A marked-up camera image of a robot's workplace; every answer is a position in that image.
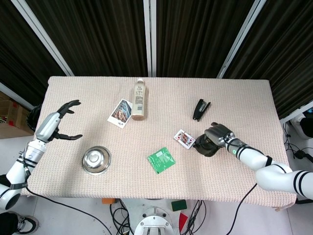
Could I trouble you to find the black and white sneaker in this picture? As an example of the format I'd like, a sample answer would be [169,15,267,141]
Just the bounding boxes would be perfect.
[16,214,40,235]

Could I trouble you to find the black stapler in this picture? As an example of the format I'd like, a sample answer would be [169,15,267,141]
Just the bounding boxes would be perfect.
[192,98,212,122]

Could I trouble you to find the red flat piece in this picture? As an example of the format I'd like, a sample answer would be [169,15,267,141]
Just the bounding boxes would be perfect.
[179,212,189,230]

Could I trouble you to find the slanted white frame post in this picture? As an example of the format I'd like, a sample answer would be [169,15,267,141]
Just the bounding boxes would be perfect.
[217,0,264,79]
[16,0,75,77]

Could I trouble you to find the beige drink bottle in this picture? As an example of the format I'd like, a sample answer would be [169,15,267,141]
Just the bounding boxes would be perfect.
[131,77,149,121]

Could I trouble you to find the photo postcard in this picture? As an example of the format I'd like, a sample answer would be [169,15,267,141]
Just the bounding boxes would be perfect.
[107,98,134,129]

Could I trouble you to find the cardboard box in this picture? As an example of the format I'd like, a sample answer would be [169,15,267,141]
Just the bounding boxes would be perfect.
[0,91,34,140]

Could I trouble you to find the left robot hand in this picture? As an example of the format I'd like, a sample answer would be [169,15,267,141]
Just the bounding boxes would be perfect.
[35,99,83,143]

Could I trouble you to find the black office chair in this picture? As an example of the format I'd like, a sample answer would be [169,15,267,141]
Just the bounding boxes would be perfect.
[26,103,43,135]

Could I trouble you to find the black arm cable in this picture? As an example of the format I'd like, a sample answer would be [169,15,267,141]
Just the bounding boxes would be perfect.
[24,182,134,235]
[225,182,259,235]

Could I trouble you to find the black floor cable bundle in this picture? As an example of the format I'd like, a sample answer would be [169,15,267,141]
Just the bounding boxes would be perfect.
[187,199,209,230]
[109,198,134,235]
[282,121,313,169]

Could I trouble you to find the white machine with black panel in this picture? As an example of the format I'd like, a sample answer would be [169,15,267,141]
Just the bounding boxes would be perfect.
[294,106,313,140]

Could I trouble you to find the pink waffle tablecloth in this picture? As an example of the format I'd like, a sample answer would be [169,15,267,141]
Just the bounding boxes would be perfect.
[21,76,298,209]

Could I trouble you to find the vertical white frame post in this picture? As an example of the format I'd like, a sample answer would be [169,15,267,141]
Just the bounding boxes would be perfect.
[143,0,157,78]

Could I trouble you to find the black pleated curtain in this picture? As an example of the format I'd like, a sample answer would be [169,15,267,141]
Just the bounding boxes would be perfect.
[0,0,68,105]
[155,0,257,79]
[224,0,313,119]
[24,0,149,78]

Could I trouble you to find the green foil packet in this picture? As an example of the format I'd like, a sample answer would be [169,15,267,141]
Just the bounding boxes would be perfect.
[147,146,177,175]

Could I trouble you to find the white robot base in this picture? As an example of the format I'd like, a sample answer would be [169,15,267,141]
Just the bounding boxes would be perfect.
[133,212,181,235]

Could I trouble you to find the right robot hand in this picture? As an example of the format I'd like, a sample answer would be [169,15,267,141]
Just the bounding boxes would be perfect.
[204,122,236,147]

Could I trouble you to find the playing card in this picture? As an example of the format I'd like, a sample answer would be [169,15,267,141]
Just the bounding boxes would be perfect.
[173,129,197,149]

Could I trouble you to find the green block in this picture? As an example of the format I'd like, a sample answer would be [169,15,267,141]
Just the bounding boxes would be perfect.
[171,199,188,212]

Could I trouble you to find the stainless steel bowl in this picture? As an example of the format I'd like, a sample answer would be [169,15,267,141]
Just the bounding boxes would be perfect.
[82,145,112,175]

